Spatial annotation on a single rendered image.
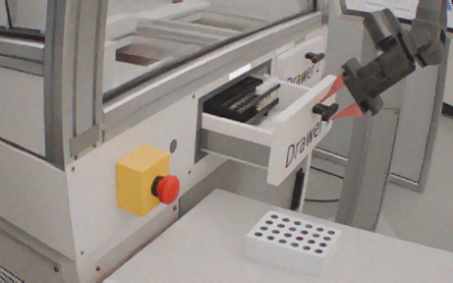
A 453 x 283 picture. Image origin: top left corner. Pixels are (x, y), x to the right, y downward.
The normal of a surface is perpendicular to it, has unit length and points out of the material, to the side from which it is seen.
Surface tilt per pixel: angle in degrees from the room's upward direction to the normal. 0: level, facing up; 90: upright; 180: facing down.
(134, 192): 90
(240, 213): 0
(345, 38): 90
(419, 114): 90
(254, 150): 90
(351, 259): 0
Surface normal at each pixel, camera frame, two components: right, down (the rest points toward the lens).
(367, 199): 0.18, 0.42
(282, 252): -0.45, 0.34
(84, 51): 0.89, 0.25
